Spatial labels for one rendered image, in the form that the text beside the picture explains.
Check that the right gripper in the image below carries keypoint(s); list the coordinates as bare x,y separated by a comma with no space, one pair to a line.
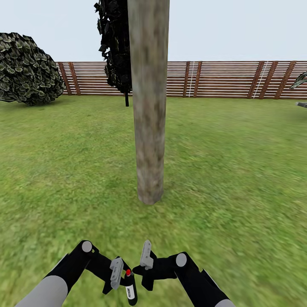
148,276

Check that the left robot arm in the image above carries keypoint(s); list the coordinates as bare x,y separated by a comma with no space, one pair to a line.
53,289

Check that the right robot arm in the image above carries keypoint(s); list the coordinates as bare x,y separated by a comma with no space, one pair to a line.
199,286

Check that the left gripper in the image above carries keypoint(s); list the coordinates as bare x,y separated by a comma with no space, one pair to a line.
104,272

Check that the tree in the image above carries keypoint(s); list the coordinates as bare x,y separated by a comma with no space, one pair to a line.
148,31
113,25

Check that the pesticide atomizer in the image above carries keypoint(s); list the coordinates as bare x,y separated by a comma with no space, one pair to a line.
131,289

